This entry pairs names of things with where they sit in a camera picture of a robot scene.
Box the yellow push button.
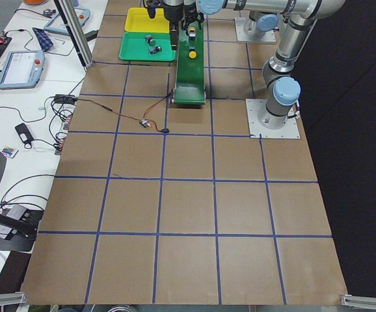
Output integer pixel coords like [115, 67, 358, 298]
[187, 27, 196, 40]
[188, 46, 197, 60]

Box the teach pendant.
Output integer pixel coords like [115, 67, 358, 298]
[43, 6, 91, 36]
[0, 50, 46, 90]

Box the red black power wire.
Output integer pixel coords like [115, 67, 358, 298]
[75, 90, 176, 134]

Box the aluminium frame post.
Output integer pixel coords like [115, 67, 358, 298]
[54, 0, 94, 68]

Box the far teach pendant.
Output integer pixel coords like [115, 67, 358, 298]
[43, 6, 91, 36]

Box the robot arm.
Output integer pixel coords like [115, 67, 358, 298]
[143, 1, 278, 51]
[165, 1, 344, 129]

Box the green conveyor belt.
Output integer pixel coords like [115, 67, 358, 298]
[172, 22, 206, 105]

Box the green push button switch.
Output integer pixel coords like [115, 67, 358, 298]
[145, 34, 156, 46]

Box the plaid cloth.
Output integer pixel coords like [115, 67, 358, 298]
[33, 27, 54, 52]

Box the small motor controller board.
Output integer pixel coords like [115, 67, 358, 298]
[139, 119, 152, 128]

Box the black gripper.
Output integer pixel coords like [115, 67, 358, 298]
[143, 0, 183, 51]
[181, 0, 204, 31]

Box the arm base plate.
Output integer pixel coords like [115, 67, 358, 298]
[245, 99, 300, 139]
[234, 18, 276, 44]

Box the green plastic tray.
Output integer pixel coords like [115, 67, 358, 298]
[118, 32, 176, 62]

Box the black power adapter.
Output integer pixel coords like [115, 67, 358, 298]
[85, 30, 98, 42]

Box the near teach pendant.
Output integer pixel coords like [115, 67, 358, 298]
[0, 50, 46, 90]

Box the yellow plastic tray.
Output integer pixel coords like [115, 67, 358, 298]
[125, 7, 169, 33]

